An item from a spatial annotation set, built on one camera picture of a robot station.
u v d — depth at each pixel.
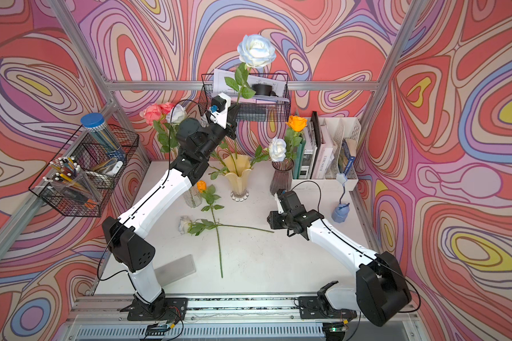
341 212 0.90
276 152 0.72
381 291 0.41
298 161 0.91
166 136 0.80
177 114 0.73
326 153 0.90
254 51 0.46
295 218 0.63
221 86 0.86
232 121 0.60
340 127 1.03
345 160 1.01
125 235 0.44
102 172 0.73
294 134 0.82
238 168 0.95
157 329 0.72
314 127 0.95
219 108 0.53
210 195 1.01
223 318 0.73
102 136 0.73
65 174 0.58
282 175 0.93
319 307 0.66
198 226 0.93
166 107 0.77
